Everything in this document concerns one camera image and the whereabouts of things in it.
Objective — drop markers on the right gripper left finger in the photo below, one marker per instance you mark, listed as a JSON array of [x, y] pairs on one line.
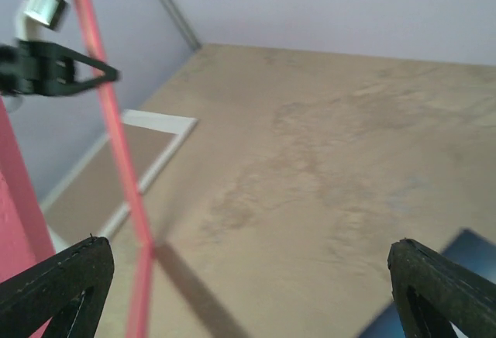
[[66, 293]]

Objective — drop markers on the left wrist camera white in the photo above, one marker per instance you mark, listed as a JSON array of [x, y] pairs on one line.
[[33, 15]]

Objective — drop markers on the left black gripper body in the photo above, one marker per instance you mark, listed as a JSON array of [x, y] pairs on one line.
[[37, 68]]

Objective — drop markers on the sunset landscape photo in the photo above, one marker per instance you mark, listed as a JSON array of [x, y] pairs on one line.
[[469, 250]]

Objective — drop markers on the pink wooden picture frame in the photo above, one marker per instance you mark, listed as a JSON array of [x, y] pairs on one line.
[[21, 244]]

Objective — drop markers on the white mat board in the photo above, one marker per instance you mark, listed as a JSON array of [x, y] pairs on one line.
[[182, 126]]

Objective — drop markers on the brown cardboard backing board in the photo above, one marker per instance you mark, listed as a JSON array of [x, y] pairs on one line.
[[87, 198]]

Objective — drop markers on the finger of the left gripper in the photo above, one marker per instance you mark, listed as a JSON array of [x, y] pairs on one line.
[[97, 72]]

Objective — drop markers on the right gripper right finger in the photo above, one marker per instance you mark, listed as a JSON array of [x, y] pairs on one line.
[[433, 294]]

